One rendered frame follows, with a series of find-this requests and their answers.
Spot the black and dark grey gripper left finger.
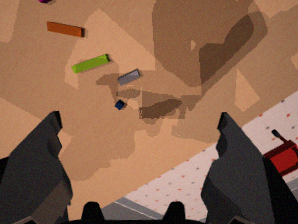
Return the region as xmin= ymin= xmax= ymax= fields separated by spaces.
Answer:
xmin=0 ymin=111 xmax=73 ymax=224

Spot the grey rectangular bar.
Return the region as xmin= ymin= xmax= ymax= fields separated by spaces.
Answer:
xmin=117 ymin=69 xmax=140 ymax=86

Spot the lime green rod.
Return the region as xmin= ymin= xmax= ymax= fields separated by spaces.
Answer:
xmin=71 ymin=54 xmax=110 ymax=74

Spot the small blue block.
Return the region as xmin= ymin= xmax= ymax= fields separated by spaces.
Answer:
xmin=115 ymin=100 xmax=124 ymax=110

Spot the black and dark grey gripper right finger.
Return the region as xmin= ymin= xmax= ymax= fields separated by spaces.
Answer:
xmin=201 ymin=112 xmax=298 ymax=224

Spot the orange rod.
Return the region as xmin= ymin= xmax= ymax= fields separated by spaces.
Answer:
xmin=47 ymin=22 xmax=84 ymax=37

